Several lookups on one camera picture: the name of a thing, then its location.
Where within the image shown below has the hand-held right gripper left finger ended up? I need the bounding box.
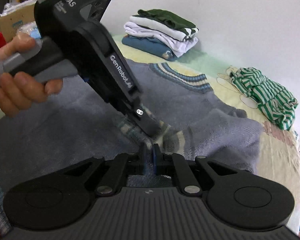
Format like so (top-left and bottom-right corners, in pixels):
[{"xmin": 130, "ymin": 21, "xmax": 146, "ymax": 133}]
[{"xmin": 62, "ymin": 143, "xmax": 151, "ymax": 197}]

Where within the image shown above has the cardboard box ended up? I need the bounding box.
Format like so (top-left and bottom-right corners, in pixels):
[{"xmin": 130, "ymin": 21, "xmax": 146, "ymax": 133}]
[{"xmin": 0, "ymin": 1, "xmax": 37, "ymax": 44}]

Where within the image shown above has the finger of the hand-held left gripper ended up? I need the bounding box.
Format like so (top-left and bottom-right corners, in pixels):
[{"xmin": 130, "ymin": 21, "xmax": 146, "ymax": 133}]
[{"xmin": 115, "ymin": 97, "xmax": 167, "ymax": 141}]

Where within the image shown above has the stack of folded clothes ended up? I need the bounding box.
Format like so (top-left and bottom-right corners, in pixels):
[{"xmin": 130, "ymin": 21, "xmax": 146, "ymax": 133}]
[{"xmin": 124, "ymin": 21, "xmax": 198, "ymax": 58}]

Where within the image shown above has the green white striped garment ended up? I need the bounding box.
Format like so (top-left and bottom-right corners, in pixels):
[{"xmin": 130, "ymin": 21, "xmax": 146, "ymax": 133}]
[{"xmin": 230, "ymin": 67, "xmax": 298, "ymax": 131}]

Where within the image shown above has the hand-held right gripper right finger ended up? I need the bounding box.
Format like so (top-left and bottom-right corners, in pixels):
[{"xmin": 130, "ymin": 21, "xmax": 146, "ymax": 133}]
[{"xmin": 152, "ymin": 144, "xmax": 243, "ymax": 197}]

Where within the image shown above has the white garment with green stripes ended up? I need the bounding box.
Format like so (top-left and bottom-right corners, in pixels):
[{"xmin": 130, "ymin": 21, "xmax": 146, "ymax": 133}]
[{"xmin": 129, "ymin": 15, "xmax": 199, "ymax": 42}]

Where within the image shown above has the dark green folded garment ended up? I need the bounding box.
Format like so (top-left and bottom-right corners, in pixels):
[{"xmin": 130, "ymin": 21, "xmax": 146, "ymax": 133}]
[{"xmin": 137, "ymin": 9, "xmax": 197, "ymax": 30}]

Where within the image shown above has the person's left hand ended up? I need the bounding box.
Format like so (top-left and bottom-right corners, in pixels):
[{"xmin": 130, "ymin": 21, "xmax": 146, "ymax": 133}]
[{"xmin": 0, "ymin": 33, "xmax": 64, "ymax": 118}]

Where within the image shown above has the grey striped sweater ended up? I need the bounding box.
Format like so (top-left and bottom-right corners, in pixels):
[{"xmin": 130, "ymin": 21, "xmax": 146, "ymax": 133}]
[{"xmin": 0, "ymin": 57, "xmax": 264, "ymax": 235}]

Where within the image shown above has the blue folded garment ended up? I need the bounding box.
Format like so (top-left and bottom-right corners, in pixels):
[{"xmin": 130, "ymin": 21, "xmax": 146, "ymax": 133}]
[{"xmin": 122, "ymin": 34, "xmax": 178, "ymax": 62}]

